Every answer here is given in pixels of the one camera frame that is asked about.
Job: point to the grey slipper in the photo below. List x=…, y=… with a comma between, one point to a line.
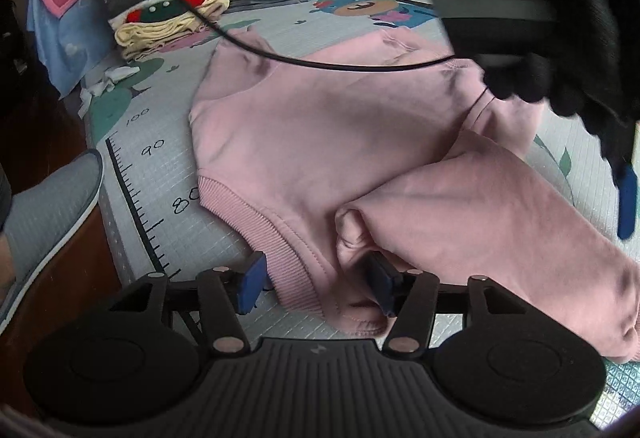
x=50, y=218

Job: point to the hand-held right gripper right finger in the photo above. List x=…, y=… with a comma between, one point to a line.
x=382, y=290

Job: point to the person's left hand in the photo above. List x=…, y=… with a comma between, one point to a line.
x=575, y=2

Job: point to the white crumpled cloth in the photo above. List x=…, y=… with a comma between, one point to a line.
x=102, y=80

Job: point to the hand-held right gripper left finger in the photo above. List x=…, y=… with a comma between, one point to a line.
x=250, y=288

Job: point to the pink sweatshirt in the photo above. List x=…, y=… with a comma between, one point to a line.
x=310, y=132

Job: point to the light blue cloth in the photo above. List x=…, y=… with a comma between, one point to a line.
x=65, y=47

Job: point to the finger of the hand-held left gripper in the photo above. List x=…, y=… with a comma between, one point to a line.
x=627, y=203

